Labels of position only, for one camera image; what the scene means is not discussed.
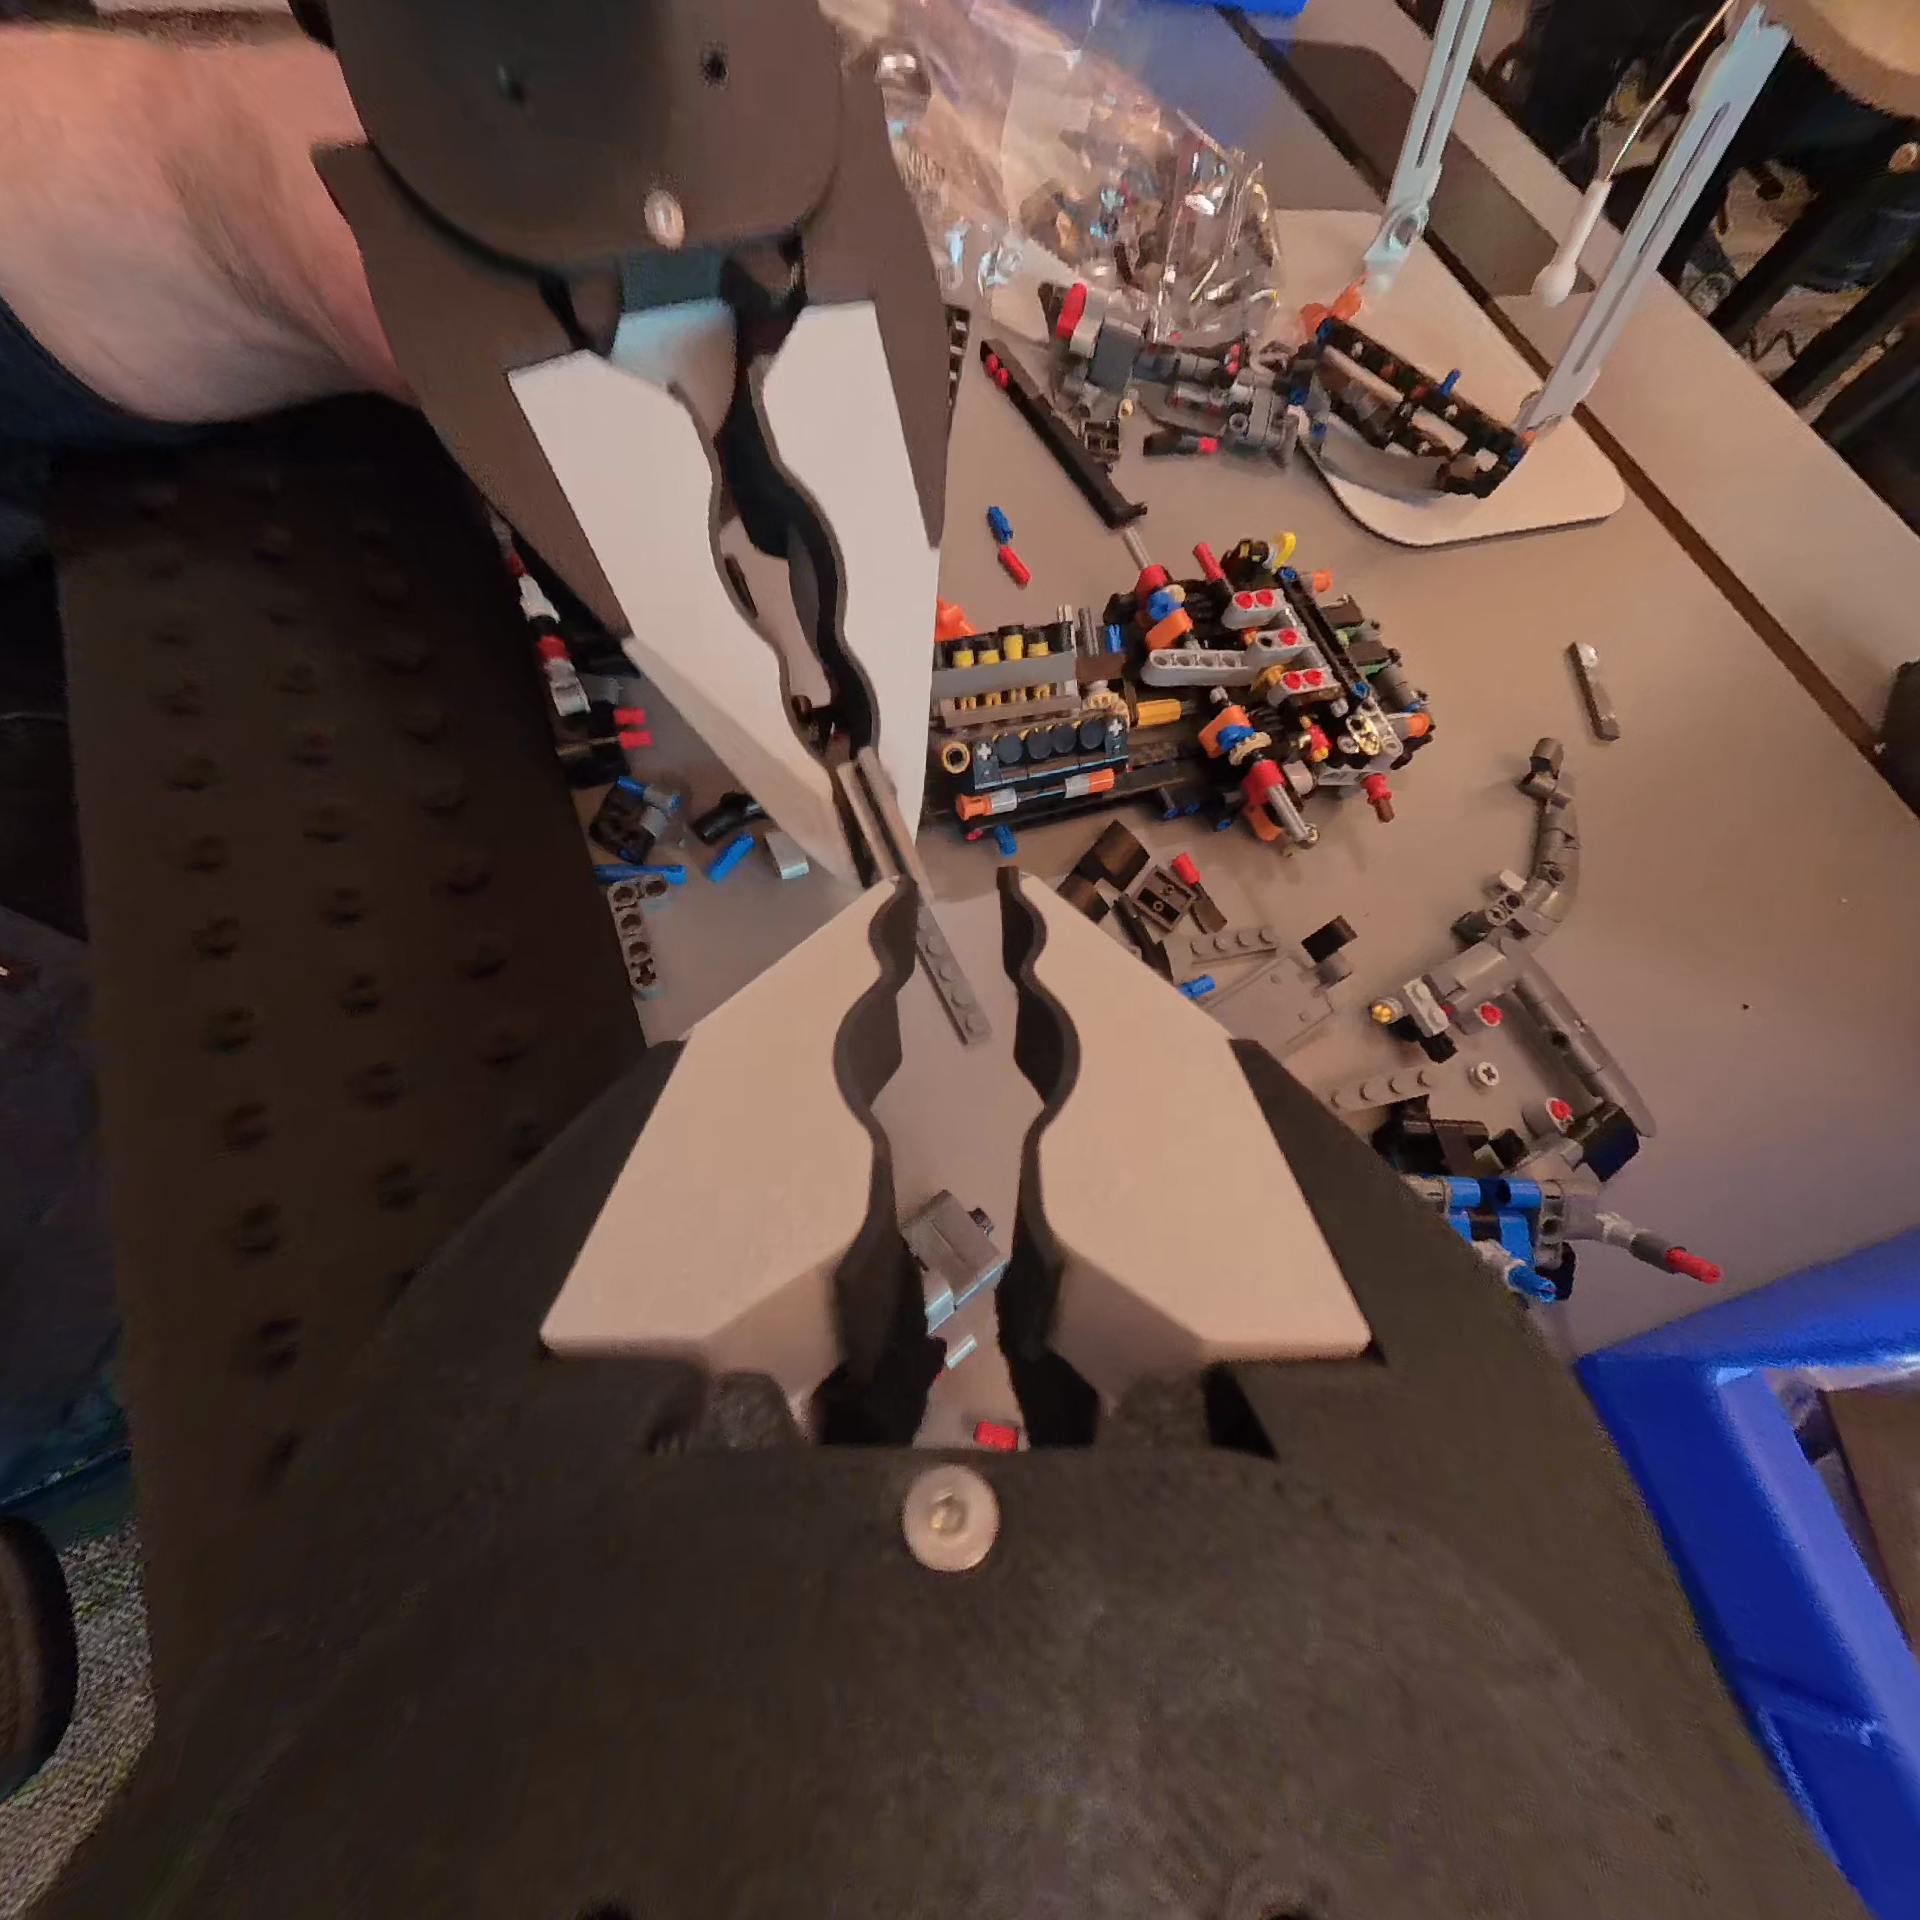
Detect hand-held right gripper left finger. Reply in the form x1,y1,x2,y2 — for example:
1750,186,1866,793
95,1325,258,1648
540,877,936,1446

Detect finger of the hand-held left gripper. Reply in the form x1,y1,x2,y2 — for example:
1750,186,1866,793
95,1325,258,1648
717,299,950,878
506,350,869,885

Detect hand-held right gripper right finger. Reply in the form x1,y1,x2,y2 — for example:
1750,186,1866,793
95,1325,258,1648
994,868,1376,1446

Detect grey lego engine block assembly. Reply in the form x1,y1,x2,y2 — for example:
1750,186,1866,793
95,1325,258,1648
932,604,1206,830

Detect person's left forearm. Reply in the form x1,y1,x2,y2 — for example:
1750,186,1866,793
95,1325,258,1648
0,299,101,457

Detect long black lego beam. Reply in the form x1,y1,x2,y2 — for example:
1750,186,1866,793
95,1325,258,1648
980,341,1150,531

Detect row of black lego connectors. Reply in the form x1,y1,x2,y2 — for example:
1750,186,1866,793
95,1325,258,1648
510,546,657,793

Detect dark grey studded lego plate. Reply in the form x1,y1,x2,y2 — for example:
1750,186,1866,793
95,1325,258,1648
1328,1057,1481,1115

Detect grey lego angle beam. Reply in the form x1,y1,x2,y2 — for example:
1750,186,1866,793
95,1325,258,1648
604,877,674,998

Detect blue lego suspension assembly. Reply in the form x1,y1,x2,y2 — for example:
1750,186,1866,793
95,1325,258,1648
1410,1168,1723,1301

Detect black lego block blue pin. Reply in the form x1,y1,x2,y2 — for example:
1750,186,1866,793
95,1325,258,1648
588,776,682,860

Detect grey lego gearbox assembly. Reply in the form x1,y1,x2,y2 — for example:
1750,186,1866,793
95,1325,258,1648
1039,277,1323,478

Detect clear bags of lego parts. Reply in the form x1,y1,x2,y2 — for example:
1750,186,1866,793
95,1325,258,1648
842,0,1279,336

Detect multicoloured lego chassis assembly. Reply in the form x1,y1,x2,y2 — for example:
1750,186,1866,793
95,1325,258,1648
1112,531,1436,860

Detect person's left hand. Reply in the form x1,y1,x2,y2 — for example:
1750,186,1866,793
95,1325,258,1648
0,22,418,421

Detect black perforated panel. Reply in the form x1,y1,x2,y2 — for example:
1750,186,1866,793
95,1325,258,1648
45,404,662,1653

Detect white book stand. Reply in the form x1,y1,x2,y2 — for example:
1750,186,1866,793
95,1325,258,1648
1300,0,1920,546

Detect blue plastic bin with label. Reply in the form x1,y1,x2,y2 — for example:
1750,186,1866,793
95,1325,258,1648
1576,1230,1920,1920

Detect dark mesh object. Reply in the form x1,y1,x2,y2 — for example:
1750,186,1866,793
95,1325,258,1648
0,1513,80,1802

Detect dark bulky object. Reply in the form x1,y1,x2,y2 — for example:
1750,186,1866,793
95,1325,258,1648
1875,660,1920,826

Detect dark grey lego link chain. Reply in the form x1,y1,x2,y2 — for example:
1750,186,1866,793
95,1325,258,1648
1446,733,1581,962

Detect large black lego frame assembly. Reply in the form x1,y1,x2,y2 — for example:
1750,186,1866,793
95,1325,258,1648
1298,306,1540,498

